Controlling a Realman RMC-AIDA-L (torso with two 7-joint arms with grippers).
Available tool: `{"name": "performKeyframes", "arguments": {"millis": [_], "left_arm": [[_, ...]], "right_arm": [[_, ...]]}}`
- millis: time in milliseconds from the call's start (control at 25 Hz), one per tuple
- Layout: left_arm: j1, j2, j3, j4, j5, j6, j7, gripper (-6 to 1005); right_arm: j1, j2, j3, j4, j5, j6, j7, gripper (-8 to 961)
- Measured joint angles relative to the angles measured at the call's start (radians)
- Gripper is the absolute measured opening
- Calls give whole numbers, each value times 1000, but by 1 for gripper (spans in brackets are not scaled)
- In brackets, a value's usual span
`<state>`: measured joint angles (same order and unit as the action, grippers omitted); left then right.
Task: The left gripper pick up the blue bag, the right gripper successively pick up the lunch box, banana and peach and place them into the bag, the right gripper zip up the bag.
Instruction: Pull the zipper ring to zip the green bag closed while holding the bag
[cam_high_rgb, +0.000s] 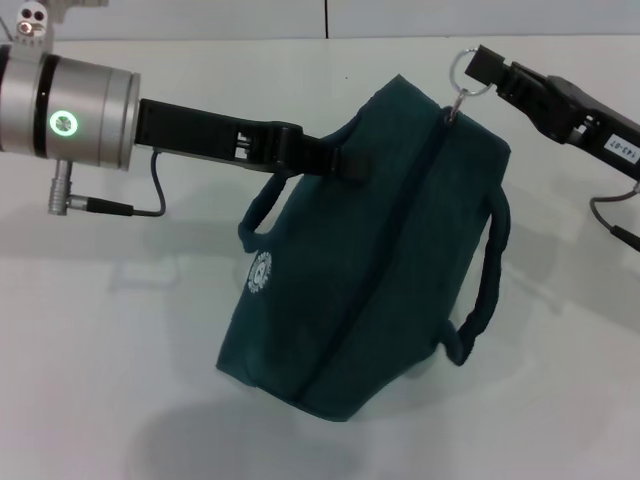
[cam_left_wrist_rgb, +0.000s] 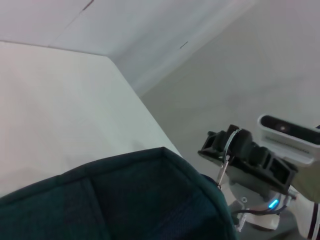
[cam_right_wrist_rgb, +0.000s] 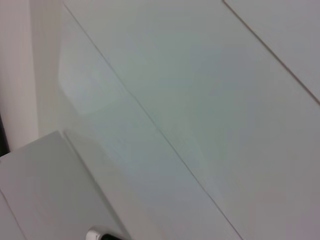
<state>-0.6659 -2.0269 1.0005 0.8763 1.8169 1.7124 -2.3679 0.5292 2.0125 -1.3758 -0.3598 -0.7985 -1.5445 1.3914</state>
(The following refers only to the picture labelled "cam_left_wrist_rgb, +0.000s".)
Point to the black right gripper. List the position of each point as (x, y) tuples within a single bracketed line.
[(270, 170)]

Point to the dark teal lunch bag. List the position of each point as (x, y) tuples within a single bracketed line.
[(125, 200)]

